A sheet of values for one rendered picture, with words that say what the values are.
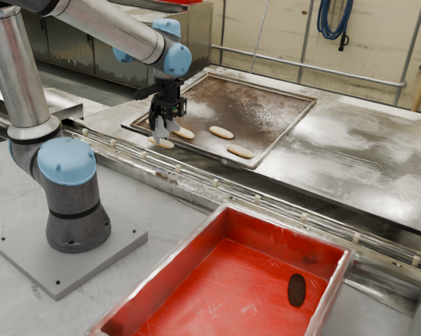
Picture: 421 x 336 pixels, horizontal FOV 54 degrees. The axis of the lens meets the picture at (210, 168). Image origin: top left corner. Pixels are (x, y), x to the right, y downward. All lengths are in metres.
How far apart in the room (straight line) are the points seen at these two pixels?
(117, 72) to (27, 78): 3.43
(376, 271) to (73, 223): 0.69
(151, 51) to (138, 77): 3.23
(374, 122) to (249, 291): 0.85
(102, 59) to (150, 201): 3.39
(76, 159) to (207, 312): 0.42
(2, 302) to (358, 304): 0.75
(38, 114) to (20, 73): 0.10
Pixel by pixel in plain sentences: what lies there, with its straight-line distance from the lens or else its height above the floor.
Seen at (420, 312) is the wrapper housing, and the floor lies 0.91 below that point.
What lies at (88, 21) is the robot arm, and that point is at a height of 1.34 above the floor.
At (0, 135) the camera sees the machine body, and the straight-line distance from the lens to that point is 1.87.
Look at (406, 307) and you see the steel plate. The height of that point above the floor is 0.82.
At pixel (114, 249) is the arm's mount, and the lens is 1.01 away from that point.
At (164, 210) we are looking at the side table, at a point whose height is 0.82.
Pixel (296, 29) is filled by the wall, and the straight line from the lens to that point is 5.02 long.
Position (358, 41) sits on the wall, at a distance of 4.82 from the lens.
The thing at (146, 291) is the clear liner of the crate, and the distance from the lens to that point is 0.82.
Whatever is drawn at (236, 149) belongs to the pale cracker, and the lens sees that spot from 1.33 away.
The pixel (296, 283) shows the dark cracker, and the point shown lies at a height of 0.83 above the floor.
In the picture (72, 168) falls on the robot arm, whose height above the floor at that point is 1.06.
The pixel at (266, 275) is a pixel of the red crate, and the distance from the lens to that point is 0.99.
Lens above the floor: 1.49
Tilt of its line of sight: 29 degrees down
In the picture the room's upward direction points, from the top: 4 degrees clockwise
